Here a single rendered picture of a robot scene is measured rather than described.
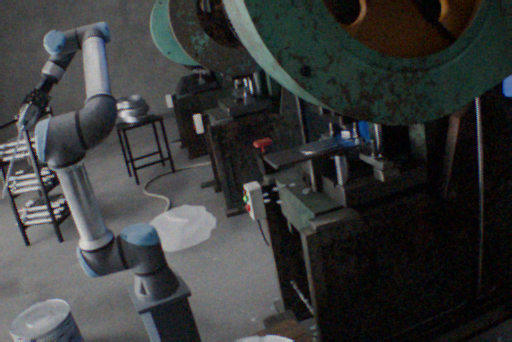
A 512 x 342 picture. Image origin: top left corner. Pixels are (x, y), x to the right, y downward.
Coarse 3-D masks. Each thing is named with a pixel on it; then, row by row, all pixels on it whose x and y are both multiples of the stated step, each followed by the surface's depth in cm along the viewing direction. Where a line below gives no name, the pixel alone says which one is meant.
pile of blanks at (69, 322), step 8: (64, 320) 177; (72, 320) 182; (56, 328) 171; (64, 328) 175; (72, 328) 180; (40, 336) 166; (48, 336) 168; (56, 336) 171; (64, 336) 174; (72, 336) 179; (80, 336) 186
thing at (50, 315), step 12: (48, 300) 192; (60, 300) 191; (24, 312) 185; (36, 312) 183; (48, 312) 182; (60, 312) 182; (24, 324) 176; (36, 324) 174; (48, 324) 174; (24, 336) 167; (36, 336) 166
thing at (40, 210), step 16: (48, 112) 325; (0, 128) 308; (32, 144) 303; (0, 160) 304; (32, 160) 299; (16, 176) 315; (32, 176) 313; (48, 176) 314; (16, 192) 312; (48, 192) 312; (16, 208) 316; (32, 208) 322; (48, 208) 311; (64, 208) 325; (16, 224) 323; (32, 224) 321
